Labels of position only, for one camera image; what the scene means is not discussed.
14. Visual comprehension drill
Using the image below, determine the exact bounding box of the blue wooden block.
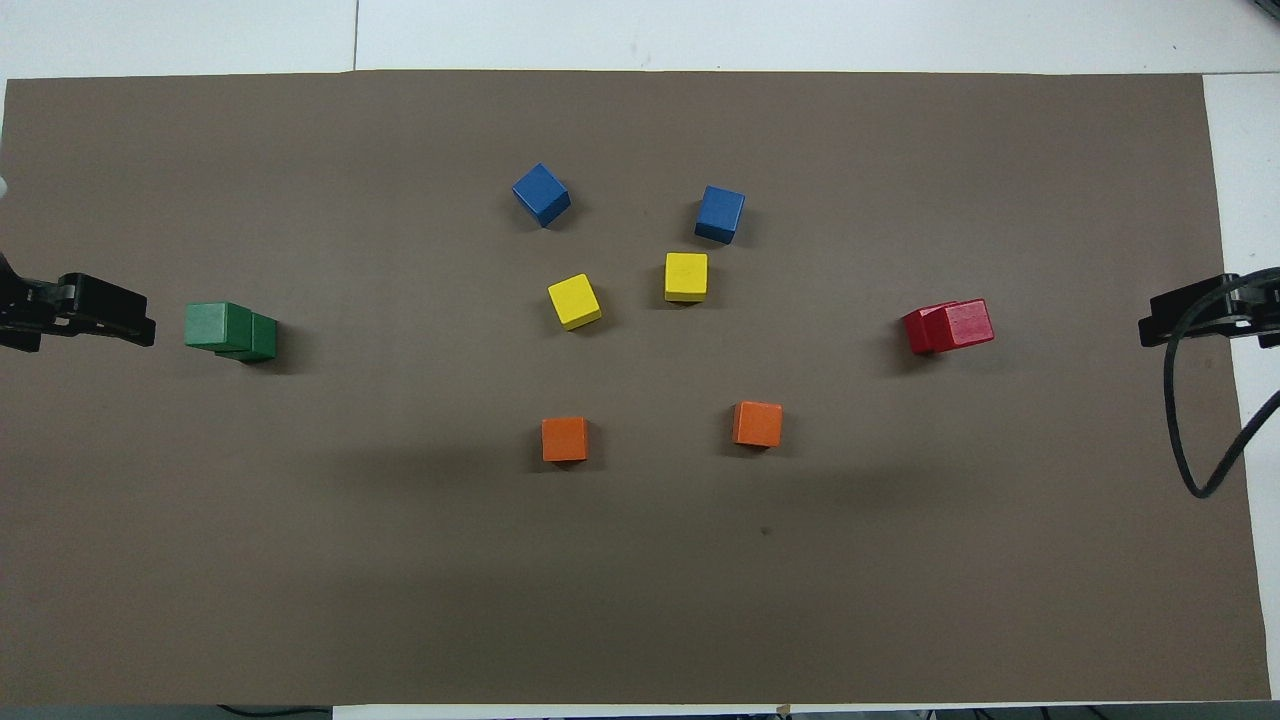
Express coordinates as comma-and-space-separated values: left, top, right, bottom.
695, 185, 746, 246
512, 163, 572, 229

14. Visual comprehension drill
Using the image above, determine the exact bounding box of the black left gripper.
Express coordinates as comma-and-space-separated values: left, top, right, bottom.
0, 250, 157, 353

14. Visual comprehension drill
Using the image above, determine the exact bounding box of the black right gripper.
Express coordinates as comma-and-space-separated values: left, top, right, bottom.
1139, 273, 1280, 349

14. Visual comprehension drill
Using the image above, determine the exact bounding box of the yellow wooden block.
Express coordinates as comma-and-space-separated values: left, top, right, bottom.
547, 273, 604, 332
664, 252, 709, 304

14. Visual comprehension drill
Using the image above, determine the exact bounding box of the brown table mat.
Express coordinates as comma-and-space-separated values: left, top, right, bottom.
0, 70, 1271, 706

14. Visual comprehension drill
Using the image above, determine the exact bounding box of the red wooden block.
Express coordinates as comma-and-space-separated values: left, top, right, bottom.
902, 303, 961, 357
921, 298, 996, 353

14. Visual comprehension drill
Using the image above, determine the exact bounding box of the green wooden block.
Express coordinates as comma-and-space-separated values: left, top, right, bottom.
184, 301, 254, 352
214, 312, 279, 364

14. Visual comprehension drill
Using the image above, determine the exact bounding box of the orange wooden block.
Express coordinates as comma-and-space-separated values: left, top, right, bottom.
541, 416, 590, 464
732, 401, 784, 450

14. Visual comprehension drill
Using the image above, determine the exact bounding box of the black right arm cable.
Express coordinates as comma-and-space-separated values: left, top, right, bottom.
1164, 267, 1280, 499

